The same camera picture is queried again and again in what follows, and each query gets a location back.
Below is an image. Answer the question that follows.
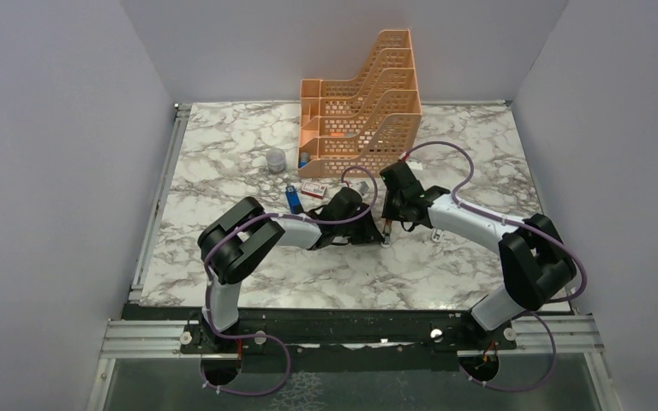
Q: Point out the blue item in organizer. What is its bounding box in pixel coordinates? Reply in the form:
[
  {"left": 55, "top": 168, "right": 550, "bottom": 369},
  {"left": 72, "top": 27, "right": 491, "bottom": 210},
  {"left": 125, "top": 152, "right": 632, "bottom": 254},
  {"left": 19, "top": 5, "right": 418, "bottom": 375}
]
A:
[{"left": 299, "top": 152, "right": 311, "bottom": 168}]

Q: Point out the pink white small stapler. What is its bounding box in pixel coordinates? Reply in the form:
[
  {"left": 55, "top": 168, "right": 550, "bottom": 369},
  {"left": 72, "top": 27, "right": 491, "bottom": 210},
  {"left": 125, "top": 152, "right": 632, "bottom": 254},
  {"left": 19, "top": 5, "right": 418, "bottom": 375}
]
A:
[{"left": 381, "top": 219, "right": 392, "bottom": 247}]

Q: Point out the red white staple box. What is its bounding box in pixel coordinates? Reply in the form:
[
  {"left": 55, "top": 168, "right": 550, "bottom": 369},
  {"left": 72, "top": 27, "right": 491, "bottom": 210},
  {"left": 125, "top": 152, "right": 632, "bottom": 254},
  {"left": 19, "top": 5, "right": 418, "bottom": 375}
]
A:
[{"left": 300, "top": 181, "right": 327, "bottom": 199}]

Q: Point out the clear plastic jar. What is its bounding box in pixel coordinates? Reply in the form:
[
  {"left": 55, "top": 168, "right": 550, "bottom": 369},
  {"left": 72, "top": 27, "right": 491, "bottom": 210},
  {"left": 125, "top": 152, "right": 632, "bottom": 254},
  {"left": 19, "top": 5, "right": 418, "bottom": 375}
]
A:
[{"left": 265, "top": 148, "right": 287, "bottom": 174}]

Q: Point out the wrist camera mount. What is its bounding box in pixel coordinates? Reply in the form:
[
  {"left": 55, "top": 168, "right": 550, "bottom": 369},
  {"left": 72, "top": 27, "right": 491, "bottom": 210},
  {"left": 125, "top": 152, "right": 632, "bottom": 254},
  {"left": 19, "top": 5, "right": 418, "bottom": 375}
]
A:
[
  {"left": 346, "top": 181, "right": 370, "bottom": 197},
  {"left": 403, "top": 158, "right": 424, "bottom": 171}
]

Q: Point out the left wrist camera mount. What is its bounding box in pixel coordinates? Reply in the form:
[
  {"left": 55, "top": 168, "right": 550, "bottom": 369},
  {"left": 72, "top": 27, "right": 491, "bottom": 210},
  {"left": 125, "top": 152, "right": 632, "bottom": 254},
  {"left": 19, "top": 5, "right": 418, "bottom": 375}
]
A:
[{"left": 346, "top": 181, "right": 370, "bottom": 197}]

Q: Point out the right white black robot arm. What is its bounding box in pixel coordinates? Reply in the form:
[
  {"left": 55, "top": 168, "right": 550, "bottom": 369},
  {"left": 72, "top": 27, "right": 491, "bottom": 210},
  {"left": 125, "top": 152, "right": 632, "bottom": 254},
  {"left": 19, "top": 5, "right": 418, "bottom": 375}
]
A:
[{"left": 380, "top": 162, "right": 577, "bottom": 348}]

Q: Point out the orange plastic file organizer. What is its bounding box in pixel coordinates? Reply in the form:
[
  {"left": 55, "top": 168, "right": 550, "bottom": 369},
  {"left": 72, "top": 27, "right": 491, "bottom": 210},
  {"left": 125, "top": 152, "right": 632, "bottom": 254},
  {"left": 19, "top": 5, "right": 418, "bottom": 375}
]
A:
[{"left": 296, "top": 29, "right": 422, "bottom": 178}]

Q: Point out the left aluminium side rail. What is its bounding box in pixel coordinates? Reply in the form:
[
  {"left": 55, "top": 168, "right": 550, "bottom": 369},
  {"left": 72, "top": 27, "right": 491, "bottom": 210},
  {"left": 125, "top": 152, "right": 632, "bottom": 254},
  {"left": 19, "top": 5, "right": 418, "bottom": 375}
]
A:
[{"left": 127, "top": 103, "right": 193, "bottom": 304}]

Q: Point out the aluminium front rail frame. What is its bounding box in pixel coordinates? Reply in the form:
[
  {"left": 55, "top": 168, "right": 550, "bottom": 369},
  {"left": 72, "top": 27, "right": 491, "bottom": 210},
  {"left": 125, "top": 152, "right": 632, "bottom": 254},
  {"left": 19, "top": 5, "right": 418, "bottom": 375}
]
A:
[{"left": 87, "top": 311, "right": 621, "bottom": 410}]

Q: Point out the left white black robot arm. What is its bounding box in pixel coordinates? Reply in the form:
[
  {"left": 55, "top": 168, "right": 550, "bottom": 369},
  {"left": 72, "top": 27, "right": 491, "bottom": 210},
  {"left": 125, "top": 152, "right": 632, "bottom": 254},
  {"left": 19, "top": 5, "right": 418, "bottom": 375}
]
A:
[{"left": 197, "top": 187, "right": 383, "bottom": 352}]

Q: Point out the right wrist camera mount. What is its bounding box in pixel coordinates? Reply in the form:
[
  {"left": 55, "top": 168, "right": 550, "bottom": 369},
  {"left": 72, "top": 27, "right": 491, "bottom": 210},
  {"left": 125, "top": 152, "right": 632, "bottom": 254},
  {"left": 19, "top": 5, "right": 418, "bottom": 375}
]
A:
[{"left": 403, "top": 158, "right": 424, "bottom": 171}]

